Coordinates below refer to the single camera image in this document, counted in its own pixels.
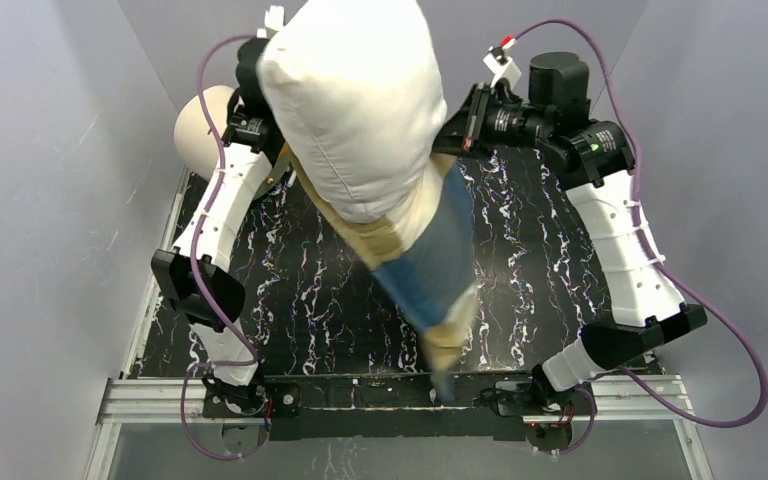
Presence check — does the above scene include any aluminium table frame rail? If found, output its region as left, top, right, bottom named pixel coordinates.
left=89, top=150, right=710, bottom=479

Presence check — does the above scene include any white pillow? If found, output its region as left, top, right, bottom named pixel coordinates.
left=257, top=1, right=447, bottom=223

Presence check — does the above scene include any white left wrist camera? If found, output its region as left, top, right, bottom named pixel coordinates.
left=256, top=5, right=285, bottom=39

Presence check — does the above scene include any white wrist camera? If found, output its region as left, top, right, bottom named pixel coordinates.
left=483, top=35, right=522, bottom=88
left=256, top=5, right=285, bottom=39

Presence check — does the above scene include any blue beige white pillowcase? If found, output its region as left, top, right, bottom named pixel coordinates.
left=281, top=147, right=479, bottom=403

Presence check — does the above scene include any round cream drawer cabinet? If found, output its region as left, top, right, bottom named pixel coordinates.
left=173, top=85, right=234, bottom=180

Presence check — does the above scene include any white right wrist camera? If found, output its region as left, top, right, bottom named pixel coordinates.
left=483, top=35, right=522, bottom=88

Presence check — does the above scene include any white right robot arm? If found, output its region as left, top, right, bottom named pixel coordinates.
left=457, top=47, right=707, bottom=397

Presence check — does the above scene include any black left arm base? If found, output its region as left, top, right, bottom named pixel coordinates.
left=201, top=373, right=301, bottom=453

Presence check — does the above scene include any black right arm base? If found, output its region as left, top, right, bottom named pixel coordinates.
left=472, top=378, right=598, bottom=458

